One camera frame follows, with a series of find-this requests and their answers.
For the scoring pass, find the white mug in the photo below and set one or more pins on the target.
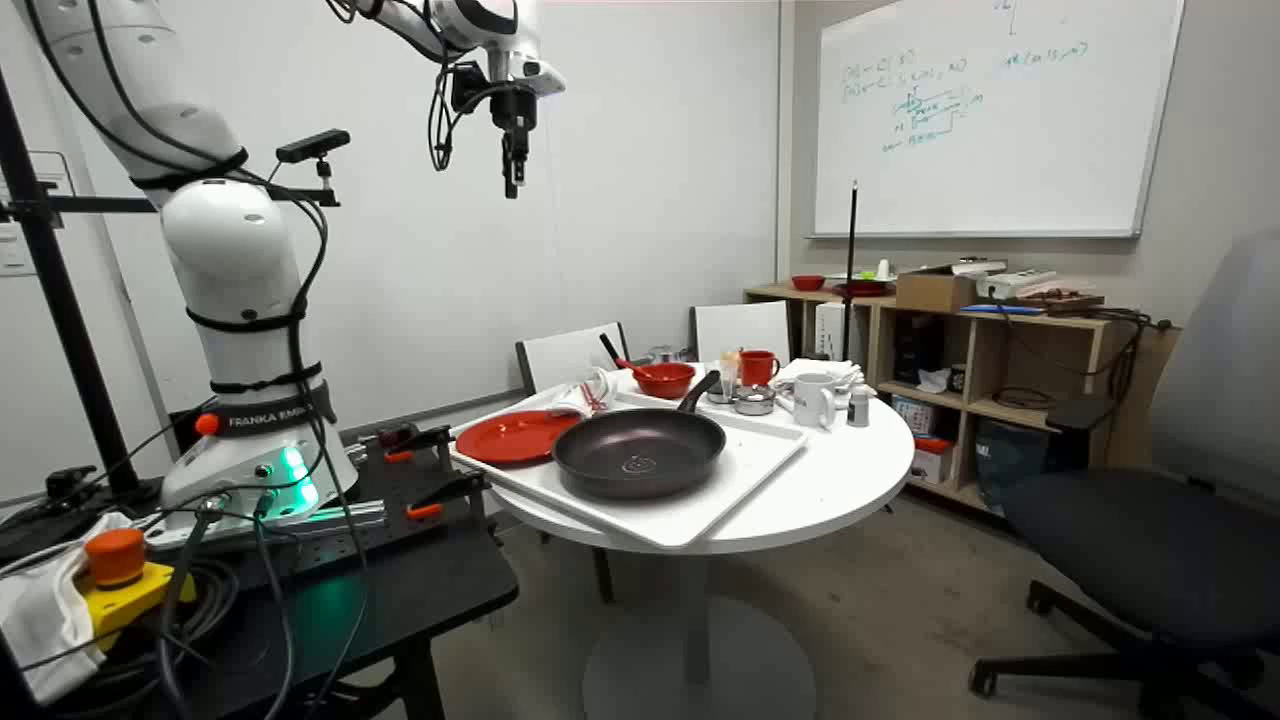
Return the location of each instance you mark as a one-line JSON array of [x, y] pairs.
[[815, 404]]

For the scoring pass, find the black tripod stand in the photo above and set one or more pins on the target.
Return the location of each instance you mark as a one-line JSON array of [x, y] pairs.
[[39, 212]]

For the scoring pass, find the orange emergency stop button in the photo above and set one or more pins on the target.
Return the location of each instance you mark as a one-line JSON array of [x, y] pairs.
[[121, 583]]

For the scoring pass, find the white towel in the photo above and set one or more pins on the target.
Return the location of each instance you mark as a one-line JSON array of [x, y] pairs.
[[819, 375]]

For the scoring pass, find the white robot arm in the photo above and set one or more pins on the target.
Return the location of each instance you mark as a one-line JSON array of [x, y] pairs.
[[265, 433]]

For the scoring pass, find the wooden shelf unit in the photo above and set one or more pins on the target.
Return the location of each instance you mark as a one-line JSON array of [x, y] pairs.
[[993, 385]]

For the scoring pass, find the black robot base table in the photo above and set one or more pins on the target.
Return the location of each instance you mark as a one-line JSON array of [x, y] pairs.
[[327, 631]]

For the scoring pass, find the black office chair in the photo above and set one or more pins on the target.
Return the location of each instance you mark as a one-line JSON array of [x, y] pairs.
[[1182, 557]]

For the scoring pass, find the small glass jar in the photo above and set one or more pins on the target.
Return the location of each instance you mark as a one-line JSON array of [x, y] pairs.
[[859, 411]]

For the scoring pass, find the round white table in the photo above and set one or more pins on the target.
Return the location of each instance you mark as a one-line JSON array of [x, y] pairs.
[[699, 653]]

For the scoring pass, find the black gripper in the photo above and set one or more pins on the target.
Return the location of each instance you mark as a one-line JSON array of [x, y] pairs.
[[514, 114]]

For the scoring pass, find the red bowl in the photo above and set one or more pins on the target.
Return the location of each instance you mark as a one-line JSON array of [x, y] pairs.
[[671, 381]]

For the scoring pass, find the whiteboard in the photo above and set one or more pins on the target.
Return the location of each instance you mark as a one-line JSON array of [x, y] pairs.
[[993, 118]]

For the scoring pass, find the cardboard box on shelf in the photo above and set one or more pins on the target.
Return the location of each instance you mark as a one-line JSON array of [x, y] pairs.
[[934, 292]]

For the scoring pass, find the white cutting board tray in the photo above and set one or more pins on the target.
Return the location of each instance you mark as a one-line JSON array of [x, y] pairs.
[[753, 456]]

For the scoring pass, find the dark frying pan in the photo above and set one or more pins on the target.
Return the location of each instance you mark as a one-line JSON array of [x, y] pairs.
[[642, 455]]

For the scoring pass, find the red mug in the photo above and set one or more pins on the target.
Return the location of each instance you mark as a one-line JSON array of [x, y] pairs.
[[759, 366]]

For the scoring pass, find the black pole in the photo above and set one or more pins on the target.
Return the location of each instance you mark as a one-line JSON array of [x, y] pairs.
[[850, 275]]

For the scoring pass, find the red plate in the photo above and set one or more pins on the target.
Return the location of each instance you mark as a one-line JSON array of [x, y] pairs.
[[519, 438]]

